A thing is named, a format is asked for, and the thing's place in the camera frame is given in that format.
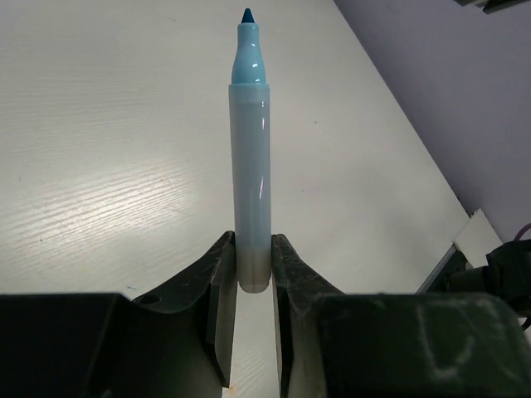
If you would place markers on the blue highlighter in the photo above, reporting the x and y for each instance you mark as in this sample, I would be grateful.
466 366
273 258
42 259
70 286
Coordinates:
249 111

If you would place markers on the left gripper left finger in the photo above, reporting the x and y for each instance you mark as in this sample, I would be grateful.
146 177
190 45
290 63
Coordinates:
173 341

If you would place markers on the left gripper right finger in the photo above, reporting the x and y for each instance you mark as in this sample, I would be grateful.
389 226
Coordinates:
332 344

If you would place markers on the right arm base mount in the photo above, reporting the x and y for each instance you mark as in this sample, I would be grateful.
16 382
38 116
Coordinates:
506 276

